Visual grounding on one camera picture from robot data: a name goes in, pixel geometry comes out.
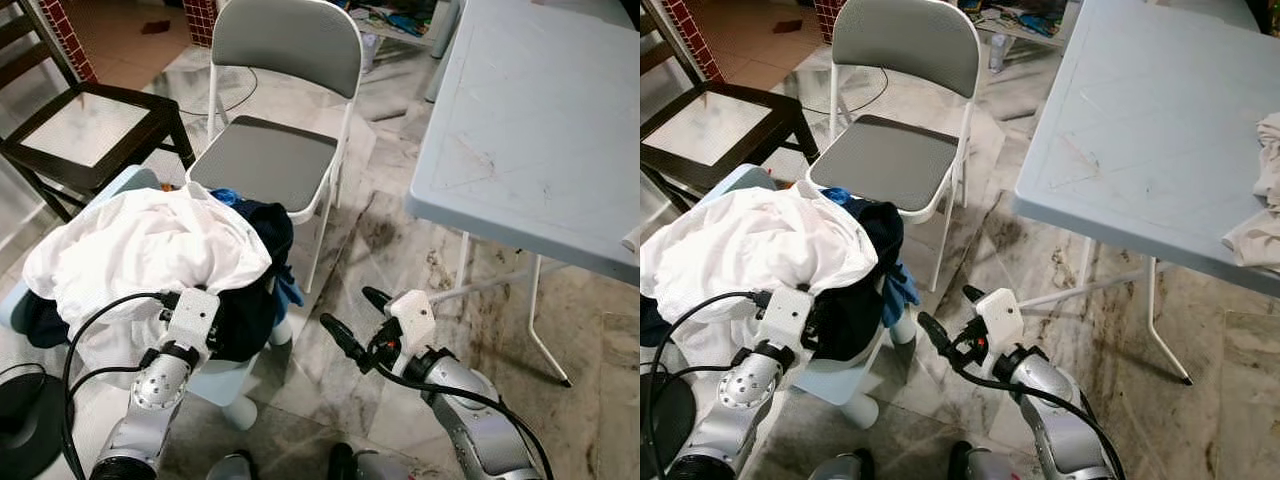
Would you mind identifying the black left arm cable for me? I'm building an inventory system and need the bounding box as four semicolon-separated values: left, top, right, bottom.
648;292;771;480
60;292;181;480

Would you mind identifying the light blue plastic basket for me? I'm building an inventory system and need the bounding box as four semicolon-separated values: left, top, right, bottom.
700;165;916;431
0;165;296;433

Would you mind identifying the dark navy garment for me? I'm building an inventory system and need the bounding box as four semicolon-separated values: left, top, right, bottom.
640;200;906;363
20;198;296;363

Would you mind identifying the robot left leg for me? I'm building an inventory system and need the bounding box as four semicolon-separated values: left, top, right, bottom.
808;450;866;480
205;450;256;480

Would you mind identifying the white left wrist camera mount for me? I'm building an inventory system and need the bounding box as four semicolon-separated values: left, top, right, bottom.
165;288;221;351
757;288;816;351

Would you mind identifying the grey-blue folding table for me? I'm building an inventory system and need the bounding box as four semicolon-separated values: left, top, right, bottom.
1013;0;1280;386
405;0;641;386

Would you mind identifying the grey folding chair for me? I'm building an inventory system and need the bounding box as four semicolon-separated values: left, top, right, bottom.
188;0;364;296
805;0;983;293

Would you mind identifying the dark wooden side table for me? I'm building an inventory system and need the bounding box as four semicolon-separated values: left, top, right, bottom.
0;82;196;223
640;82;819;206

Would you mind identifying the bright white garment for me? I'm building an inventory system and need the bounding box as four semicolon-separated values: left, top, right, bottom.
640;183;881;371
22;183;273;386

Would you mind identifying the black round stand base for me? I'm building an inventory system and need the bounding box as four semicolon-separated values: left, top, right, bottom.
640;375;696;480
0;375;66;480

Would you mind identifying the cream white garment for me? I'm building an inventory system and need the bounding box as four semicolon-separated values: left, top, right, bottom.
1222;112;1280;271

